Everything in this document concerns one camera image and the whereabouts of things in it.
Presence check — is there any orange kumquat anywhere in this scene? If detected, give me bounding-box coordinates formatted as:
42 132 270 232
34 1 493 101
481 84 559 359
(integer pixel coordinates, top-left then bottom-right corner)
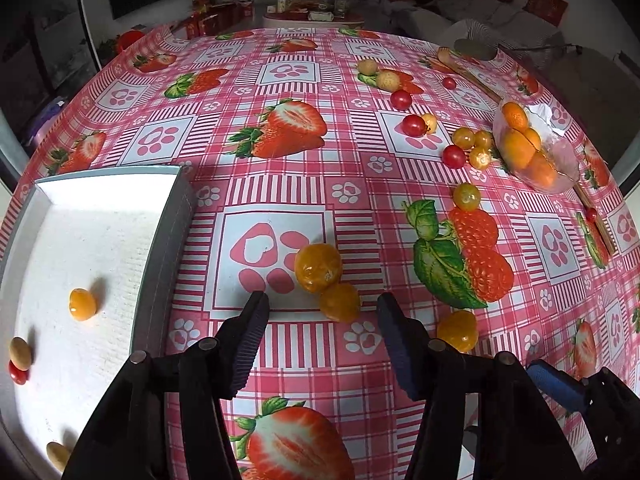
68 288 98 322

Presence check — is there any red cherry tomato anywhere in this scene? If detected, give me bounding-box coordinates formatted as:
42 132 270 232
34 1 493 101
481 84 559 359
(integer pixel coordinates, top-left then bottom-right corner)
442 144 466 170
8 361 29 385
401 114 427 138

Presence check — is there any tan longan fruit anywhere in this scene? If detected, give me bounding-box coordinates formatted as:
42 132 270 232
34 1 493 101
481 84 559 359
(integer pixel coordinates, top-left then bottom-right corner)
46 441 72 472
375 70 401 92
9 337 32 372
357 58 378 76

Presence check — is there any large yellow orange fruit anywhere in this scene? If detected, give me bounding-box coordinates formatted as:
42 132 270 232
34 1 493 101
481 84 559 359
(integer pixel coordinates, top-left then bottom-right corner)
294 244 343 294

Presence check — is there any white shallow tray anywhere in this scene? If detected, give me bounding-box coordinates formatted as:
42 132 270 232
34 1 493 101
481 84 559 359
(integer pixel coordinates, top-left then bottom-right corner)
1 166 195 479

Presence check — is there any pink strawberry tablecloth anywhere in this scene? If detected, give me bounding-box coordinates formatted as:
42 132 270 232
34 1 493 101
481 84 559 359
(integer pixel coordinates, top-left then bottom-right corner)
1 27 639 479

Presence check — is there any round coffee table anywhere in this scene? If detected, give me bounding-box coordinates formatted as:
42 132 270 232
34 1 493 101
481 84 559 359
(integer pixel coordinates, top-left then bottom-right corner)
262 0 364 28

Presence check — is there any grey sofa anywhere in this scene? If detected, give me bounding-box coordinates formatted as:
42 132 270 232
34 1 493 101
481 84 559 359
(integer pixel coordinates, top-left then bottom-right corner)
395 0 564 49

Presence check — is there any red cushion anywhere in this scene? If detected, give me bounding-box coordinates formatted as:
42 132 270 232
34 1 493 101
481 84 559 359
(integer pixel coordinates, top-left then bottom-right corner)
523 0 568 27

